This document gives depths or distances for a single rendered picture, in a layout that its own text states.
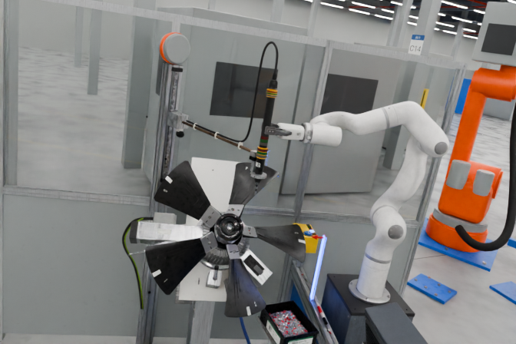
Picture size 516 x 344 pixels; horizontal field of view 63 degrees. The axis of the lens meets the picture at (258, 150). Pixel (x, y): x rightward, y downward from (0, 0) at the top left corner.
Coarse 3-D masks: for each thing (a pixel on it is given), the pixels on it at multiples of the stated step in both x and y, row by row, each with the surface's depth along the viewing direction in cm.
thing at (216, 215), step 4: (208, 208) 180; (212, 208) 180; (208, 212) 181; (212, 212) 180; (216, 212) 180; (204, 216) 182; (208, 216) 181; (212, 216) 181; (216, 216) 180; (204, 220) 183; (208, 220) 182; (212, 220) 181; (216, 220) 181; (208, 224) 183; (212, 224) 182
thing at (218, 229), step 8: (224, 216) 176; (232, 216) 177; (216, 224) 174; (224, 224) 175; (232, 224) 176; (240, 224) 176; (216, 232) 173; (224, 232) 173; (232, 232) 174; (240, 232) 175; (224, 240) 173; (232, 240) 173; (224, 248) 181
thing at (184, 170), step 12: (180, 168) 182; (180, 180) 182; (192, 180) 181; (156, 192) 184; (168, 192) 183; (180, 192) 182; (192, 192) 181; (168, 204) 184; (180, 204) 183; (192, 204) 182; (204, 204) 180; (192, 216) 183
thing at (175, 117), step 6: (168, 114) 215; (174, 114) 211; (180, 114) 212; (186, 114) 214; (168, 120) 215; (174, 120) 211; (180, 120) 211; (186, 120) 213; (174, 126) 212; (180, 126) 212; (186, 126) 214
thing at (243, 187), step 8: (240, 168) 199; (248, 168) 197; (264, 168) 194; (240, 176) 196; (248, 176) 194; (272, 176) 190; (240, 184) 193; (248, 184) 190; (264, 184) 188; (232, 192) 192; (240, 192) 189; (248, 192) 187; (256, 192) 186; (232, 200) 188; (240, 200) 186; (248, 200) 184
